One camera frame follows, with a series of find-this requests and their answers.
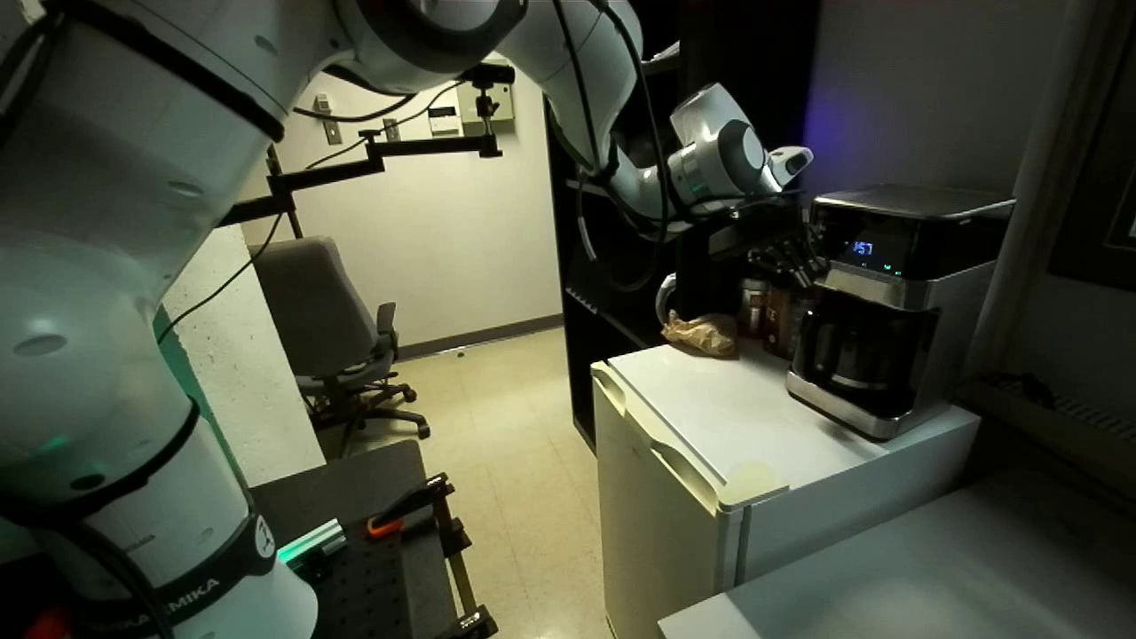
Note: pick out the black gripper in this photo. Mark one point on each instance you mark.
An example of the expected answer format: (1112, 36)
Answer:
(749, 242)

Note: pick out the black silver coffeemaker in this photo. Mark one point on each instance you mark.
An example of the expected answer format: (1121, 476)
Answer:
(908, 234)

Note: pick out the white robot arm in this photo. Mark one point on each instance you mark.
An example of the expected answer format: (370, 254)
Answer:
(118, 179)

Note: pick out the glass jar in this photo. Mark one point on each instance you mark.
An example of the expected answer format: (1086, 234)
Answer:
(769, 317)

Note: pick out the brown crumpled bag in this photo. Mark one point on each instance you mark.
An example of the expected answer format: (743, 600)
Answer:
(702, 336)

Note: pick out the white mini fridge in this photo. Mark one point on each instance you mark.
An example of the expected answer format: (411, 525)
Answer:
(710, 414)

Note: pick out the tall black cabinet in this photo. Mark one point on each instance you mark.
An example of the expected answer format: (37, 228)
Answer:
(604, 342)

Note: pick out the black office chair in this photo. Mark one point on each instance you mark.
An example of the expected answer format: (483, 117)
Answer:
(305, 295)

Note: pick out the black perforated breadboard table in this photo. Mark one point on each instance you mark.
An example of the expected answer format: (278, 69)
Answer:
(366, 591)

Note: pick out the white wall outlet box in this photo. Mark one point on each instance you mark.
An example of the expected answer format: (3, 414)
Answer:
(486, 106)

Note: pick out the black stereo camera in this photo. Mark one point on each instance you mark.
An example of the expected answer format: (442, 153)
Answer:
(486, 75)

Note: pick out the small white wall plate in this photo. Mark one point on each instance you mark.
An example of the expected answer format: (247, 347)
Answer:
(443, 121)

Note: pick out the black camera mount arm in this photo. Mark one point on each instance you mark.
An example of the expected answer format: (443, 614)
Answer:
(357, 166)

